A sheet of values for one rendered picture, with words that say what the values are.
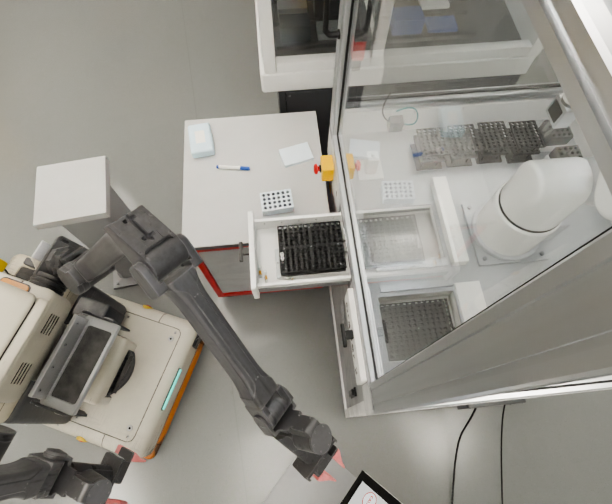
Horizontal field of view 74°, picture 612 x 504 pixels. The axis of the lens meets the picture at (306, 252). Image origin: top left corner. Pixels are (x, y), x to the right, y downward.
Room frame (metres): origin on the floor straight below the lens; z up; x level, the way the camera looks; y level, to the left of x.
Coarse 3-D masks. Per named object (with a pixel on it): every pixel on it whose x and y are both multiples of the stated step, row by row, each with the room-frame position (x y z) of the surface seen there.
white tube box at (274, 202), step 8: (264, 192) 0.84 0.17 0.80; (272, 192) 0.84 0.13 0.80; (280, 192) 0.84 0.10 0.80; (288, 192) 0.85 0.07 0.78; (264, 200) 0.82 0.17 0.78; (272, 200) 0.81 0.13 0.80; (280, 200) 0.81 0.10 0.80; (288, 200) 0.81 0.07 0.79; (264, 208) 0.78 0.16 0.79; (272, 208) 0.77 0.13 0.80; (280, 208) 0.77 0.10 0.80; (288, 208) 0.78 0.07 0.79
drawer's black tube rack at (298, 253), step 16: (304, 224) 0.65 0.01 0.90; (320, 224) 0.65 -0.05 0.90; (336, 224) 0.65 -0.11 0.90; (288, 240) 0.59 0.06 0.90; (304, 240) 0.59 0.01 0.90; (320, 240) 0.59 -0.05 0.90; (336, 240) 0.59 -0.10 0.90; (288, 256) 0.53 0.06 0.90; (304, 256) 0.54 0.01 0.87; (320, 256) 0.54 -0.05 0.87; (336, 256) 0.53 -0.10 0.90; (288, 272) 0.47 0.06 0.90; (304, 272) 0.48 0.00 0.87; (320, 272) 0.48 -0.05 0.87
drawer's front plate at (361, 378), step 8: (352, 288) 0.41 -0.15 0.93; (352, 296) 0.38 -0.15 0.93; (352, 304) 0.35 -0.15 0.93; (352, 312) 0.33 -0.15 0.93; (352, 320) 0.30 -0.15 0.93; (352, 328) 0.28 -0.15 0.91; (360, 344) 0.23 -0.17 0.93; (352, 352) 0.22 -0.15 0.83; (360, 352) 0.21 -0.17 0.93; (360, 360) 0.18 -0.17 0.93; (360, 368) 0.16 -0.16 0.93; (360, 376) 0.14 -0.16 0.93; (360, 384) 0.12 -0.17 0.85
